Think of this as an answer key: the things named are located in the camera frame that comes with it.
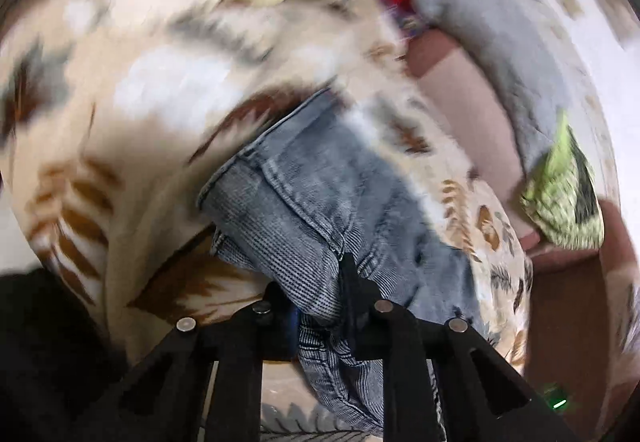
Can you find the leaf printed cream blanket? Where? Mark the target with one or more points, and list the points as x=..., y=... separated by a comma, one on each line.
x=150, y=97

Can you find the pink bed sheet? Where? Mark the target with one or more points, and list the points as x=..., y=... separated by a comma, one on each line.
x=465, y=92

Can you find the brown padded headboard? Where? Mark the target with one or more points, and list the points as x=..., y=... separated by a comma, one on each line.
x=570, y=312

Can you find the grey cloth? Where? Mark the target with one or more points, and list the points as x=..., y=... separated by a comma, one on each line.
x=500, y=47

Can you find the green patterned cloth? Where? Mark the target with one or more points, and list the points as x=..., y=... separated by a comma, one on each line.
x=565, y=202

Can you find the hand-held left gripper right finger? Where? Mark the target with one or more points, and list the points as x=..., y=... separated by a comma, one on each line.
x=352, y=302

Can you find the blue denim pants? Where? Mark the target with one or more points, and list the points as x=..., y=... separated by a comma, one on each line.
x=300, y=202

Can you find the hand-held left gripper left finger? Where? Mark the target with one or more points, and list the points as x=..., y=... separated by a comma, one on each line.
x=288, y=327

